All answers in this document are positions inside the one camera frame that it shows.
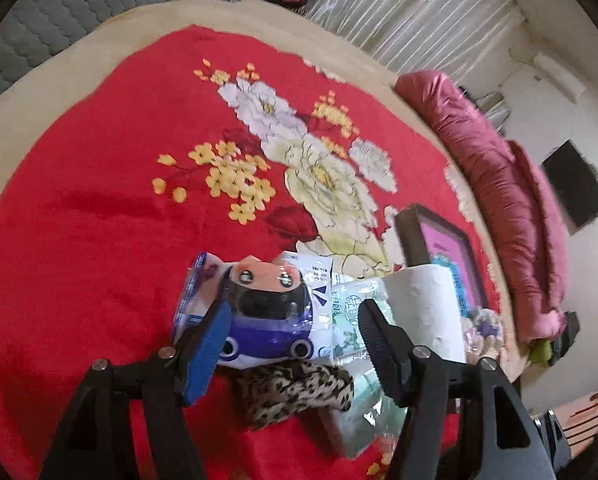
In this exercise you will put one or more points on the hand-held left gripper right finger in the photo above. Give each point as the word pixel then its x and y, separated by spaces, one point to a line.
pixel 379 350

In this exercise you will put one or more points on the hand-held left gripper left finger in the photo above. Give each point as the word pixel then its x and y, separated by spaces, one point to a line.
pixel 206 355

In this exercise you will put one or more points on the green floral tissue pack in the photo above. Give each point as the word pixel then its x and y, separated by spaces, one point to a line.
pixel 351 310

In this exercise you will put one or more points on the purple toy car plush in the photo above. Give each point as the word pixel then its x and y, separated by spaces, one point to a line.
pixel 269 330

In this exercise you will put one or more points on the brown box with pink inside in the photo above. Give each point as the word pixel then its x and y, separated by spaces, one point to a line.
pixel 419 240

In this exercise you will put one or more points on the blue and white packet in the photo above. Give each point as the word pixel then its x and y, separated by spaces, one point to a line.
pixel 194 290

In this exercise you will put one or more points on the white toilet paper roll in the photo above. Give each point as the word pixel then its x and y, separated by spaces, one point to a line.
pixel 424 300

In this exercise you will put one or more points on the green cloth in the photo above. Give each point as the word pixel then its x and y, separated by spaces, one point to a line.
pixel 540 354

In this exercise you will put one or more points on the leopard print scrunchie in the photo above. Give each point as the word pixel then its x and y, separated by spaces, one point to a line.
pixel 289 390

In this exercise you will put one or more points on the white packet with blue triangle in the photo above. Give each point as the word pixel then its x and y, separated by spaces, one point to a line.
pixel 316 272

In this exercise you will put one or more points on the dark cloth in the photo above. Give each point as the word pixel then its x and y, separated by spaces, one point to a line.
pixel 566 330

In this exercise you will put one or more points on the rabbit plush with purple bow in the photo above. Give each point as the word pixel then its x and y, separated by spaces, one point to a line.
pixel 488 330

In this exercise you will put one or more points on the red floral blanket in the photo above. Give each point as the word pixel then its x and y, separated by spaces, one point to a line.
pixel 104 235

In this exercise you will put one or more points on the pink quilt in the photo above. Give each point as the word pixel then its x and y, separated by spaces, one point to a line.
pixel 479 160

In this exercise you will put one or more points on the black television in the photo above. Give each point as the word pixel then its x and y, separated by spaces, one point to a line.
pixel 574 185

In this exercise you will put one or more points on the white bag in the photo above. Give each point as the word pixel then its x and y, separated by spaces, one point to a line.
pixel 494 110

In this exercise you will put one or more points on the white air conditioner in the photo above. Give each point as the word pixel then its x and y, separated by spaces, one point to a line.
pixel 559 75

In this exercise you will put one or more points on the white curtain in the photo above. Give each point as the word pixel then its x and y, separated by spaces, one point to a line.
pixel 429 20

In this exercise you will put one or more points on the beige blanket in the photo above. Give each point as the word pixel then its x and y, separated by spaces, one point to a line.
pixel 129 15

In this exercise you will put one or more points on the grey quilted headboard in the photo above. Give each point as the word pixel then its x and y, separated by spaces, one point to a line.
pixel 54 10

